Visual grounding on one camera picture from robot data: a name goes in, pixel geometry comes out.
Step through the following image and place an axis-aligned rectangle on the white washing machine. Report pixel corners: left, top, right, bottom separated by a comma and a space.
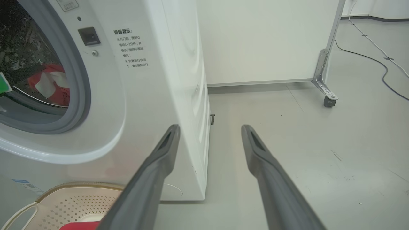
0, 0, 211, 202

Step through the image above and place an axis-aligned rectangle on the white instruction sticker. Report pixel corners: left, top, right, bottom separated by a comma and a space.
56, 0, 80, 12

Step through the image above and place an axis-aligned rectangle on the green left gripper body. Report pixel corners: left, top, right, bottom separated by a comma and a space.
0, 72, 12, 96

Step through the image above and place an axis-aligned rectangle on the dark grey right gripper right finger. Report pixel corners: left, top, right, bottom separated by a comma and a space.
241, 124, 327, 230

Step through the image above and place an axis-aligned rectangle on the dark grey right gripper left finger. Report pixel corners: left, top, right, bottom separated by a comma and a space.
96, 124, 181, 230

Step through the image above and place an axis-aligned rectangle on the black floor cable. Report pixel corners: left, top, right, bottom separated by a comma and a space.
334, 40, 409, 102

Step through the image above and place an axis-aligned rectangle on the red white jersey garment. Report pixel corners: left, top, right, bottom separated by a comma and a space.
27, 63, 71, 107

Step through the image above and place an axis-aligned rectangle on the grey rubber door seal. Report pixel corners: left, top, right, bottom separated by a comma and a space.
0, 0, 92, 134

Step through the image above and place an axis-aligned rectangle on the black door lock socket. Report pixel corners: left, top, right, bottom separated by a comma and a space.
78, 27, 101, 46

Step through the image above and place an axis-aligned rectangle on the metal caster wheel leg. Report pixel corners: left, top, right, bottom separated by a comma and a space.
197, 0, 346, 108

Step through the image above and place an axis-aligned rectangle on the blue energy label sticker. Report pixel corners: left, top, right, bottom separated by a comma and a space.
12, 179, 45, 196

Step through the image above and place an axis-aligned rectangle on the plain red garment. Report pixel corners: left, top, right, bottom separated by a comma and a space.
59, 221, 101, 230

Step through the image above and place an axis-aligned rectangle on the white floor cable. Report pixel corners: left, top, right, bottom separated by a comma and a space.
348, 0, 409, 79

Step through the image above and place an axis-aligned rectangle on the cream perforated laundry basket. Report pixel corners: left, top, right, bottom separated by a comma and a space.
0, 182, 126, 230

